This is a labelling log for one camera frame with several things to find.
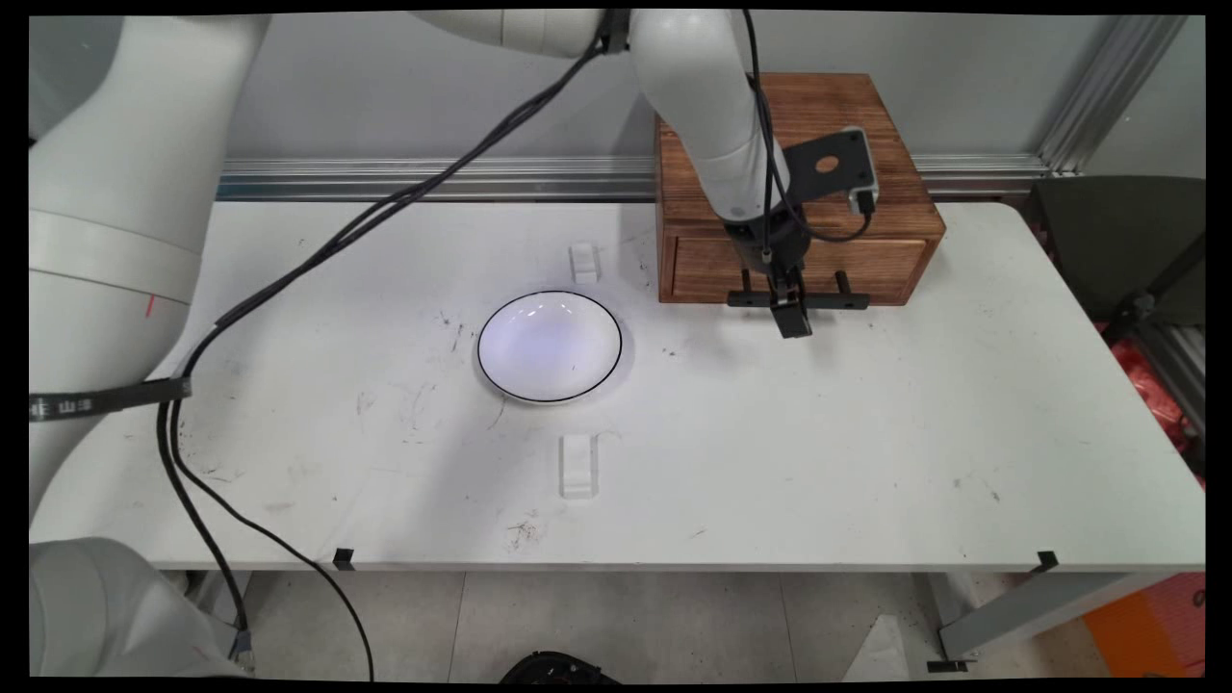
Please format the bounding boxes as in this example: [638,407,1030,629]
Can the aluminium frame bar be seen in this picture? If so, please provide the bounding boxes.
[1136,322,1206,434]

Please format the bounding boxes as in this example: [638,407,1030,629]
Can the white upright table leg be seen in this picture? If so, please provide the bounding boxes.
[188,571,253,636]

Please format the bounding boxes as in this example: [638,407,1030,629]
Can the black round floor object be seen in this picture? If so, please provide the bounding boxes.
[500,652,622,684]

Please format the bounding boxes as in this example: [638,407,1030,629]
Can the horizontal aluminium rail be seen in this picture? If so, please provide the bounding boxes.
[217,154,1050,203]

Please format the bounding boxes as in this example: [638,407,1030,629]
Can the diagonal aluminium post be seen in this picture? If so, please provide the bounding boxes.
[1038,14,1190,179]

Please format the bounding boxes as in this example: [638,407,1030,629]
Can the white slanted table leg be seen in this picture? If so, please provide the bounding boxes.
[924,573,1156,673]

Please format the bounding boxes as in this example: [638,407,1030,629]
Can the brown wooden drawer cabinet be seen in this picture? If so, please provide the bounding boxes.
[654,72,946,307]

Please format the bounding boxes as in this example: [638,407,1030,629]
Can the wooden drawer black handle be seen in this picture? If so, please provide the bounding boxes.
[672,236,930,311]

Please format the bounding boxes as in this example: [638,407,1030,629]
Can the red plastic bag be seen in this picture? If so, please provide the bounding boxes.
[1107,337,1206,482]

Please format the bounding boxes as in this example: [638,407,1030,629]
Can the white bowl black rim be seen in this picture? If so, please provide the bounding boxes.
[476,289,625,405]

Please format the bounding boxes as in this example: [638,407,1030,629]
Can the black floor cable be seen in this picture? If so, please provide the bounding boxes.
[173,452,376,680]

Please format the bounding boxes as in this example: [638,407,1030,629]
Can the orange box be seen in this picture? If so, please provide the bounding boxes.
[1083,573,1206,678]

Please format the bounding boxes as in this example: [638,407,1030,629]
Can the long white plastic block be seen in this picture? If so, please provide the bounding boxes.
[558,433,601,500]

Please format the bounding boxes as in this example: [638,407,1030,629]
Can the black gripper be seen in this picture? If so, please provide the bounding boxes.
[722,214,814,340]

